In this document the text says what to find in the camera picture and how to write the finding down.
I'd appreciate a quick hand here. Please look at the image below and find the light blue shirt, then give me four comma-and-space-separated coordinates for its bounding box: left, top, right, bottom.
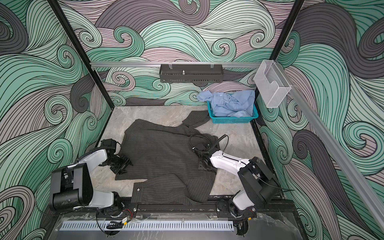
197, 90, 255, 118

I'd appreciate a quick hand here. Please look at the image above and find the clear plastic wall bin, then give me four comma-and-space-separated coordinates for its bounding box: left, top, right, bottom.
254, 60, 292, 108

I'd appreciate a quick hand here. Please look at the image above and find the black perforated wall tray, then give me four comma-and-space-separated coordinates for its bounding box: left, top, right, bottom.
159, 65, 224, 84

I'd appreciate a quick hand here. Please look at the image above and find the black left corner post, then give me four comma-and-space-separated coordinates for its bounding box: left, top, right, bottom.
47, 0, 115, 111

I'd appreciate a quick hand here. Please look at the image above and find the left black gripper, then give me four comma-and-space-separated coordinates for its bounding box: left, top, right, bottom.
105, 153, 132, 175

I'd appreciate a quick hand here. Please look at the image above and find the aluminium right rail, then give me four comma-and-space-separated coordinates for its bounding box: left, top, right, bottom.
276, 63, 384, 230

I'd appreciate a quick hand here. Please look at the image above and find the black right corner post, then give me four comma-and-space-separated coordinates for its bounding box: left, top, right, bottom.
269, 0, 305, 61

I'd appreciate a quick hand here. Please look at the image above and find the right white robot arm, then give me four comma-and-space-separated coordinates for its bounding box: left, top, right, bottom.
189, 134, 292, 218

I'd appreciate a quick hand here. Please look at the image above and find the dark grey pinstripe shirt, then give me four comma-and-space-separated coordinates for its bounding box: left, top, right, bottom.
115, 111, 218, 205

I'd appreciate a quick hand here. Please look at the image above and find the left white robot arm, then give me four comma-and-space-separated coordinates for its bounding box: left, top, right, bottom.
49, 139, 131, 213

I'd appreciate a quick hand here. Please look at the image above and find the aluminium back rail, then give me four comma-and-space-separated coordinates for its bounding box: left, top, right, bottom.
90, 61, 261, 69

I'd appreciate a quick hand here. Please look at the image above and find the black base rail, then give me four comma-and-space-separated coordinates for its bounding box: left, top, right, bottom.
62, 196, 296, 219

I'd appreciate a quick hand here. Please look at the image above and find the aluminium rail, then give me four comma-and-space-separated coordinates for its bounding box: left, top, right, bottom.
276, 63, 384, 230
90, 61, 261, 69

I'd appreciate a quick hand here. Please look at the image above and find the teal plastic basket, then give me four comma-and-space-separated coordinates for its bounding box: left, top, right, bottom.
207, 102, 259, 124

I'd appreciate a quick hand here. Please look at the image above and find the black corner post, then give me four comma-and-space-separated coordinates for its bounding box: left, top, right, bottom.
269, 0, 305, 61
47, 0, 115, 111

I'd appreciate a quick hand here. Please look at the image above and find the white slotted cable duct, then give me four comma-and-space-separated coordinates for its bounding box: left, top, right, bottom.
59, 220, 235, 232

